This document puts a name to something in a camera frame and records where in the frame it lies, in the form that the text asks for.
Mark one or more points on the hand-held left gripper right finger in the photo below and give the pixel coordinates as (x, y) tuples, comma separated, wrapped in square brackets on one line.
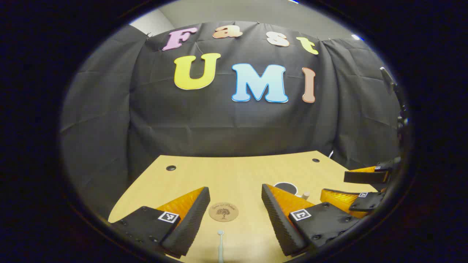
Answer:
[(278, 223)]

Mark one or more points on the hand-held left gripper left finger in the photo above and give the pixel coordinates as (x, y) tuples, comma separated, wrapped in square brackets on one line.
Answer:
[(190, 226)]

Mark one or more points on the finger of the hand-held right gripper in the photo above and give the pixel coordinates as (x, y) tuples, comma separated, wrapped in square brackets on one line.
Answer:
[(365, 177), (340, 199)]

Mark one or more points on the pale green toothbrush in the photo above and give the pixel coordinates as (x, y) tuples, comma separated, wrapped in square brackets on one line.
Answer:
[(220, 248)]

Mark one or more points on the wooden desktop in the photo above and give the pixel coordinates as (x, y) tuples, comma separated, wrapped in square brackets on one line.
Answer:
[(237, 179)]

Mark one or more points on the black backdrop cloth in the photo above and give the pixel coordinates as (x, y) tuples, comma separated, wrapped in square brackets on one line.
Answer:
[(182, 120)]

